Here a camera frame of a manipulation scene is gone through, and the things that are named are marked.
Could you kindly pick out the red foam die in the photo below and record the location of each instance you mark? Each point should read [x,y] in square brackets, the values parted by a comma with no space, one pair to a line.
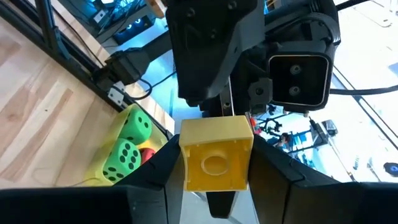
[147,155]

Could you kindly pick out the yellow translucent plastic bin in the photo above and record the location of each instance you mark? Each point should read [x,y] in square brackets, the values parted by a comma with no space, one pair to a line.
[102,155]

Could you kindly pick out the yellow square brick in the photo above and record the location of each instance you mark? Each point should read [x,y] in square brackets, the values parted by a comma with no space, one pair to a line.
[217,155]

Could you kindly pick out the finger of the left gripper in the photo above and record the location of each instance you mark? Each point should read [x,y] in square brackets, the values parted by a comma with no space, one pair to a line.
[213,111]
[221,203]

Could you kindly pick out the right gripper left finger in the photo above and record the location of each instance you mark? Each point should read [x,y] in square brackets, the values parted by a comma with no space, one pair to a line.
[93,205]

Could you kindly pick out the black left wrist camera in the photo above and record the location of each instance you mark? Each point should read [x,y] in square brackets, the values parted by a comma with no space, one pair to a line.
[298,81]

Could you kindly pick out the green foam die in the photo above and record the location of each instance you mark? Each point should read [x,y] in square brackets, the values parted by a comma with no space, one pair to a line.
[122,160]
[136,126]

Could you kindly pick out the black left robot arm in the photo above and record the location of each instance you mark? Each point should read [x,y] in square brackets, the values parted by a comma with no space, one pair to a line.
[133,62]

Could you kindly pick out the black computer tower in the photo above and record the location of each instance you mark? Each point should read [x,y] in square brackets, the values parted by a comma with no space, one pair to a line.
[133,26]

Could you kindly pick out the wooden workbench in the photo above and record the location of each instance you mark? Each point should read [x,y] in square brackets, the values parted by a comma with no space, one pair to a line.
[157,7]

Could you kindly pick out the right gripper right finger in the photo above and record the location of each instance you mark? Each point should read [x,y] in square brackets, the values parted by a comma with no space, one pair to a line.
[311,202]

